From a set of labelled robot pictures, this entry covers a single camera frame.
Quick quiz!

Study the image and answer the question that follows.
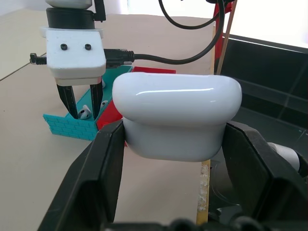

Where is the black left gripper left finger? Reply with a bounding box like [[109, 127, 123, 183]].
[[37, 119, 126, 231]]

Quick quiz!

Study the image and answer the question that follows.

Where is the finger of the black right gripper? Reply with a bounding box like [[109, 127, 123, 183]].
[[90, 82, 103, 120], [56, 84, 79, 120]]

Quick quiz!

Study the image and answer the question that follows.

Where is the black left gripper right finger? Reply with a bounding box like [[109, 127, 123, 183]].
[[222, 119, 308, 231]]

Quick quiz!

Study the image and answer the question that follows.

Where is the white earbud case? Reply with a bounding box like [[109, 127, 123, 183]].
[[112, 72, 243, 163]]

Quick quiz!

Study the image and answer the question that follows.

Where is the red plastic tray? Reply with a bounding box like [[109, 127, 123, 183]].
[[96, 66, 177, 148]]

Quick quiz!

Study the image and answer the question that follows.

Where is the blue plastic tray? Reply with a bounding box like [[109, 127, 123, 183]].
[[43, 64, 134, 141]]

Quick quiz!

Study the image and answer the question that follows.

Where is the white cylinder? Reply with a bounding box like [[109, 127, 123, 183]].
[[267, 141, 302, 174]]

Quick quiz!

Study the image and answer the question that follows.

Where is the black plastic crate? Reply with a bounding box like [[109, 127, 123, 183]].
[[219, 33, 308, 150]]

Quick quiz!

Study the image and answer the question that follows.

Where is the red metal stand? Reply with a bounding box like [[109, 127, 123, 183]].
[[212, 0, 233, 74]]

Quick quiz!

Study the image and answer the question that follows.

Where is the leaning wooden beam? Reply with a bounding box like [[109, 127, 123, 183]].
[[216, 0, 238, 76]]

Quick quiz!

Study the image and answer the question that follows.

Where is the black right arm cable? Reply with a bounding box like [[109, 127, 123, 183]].
[[92, 0, 238, 71]]

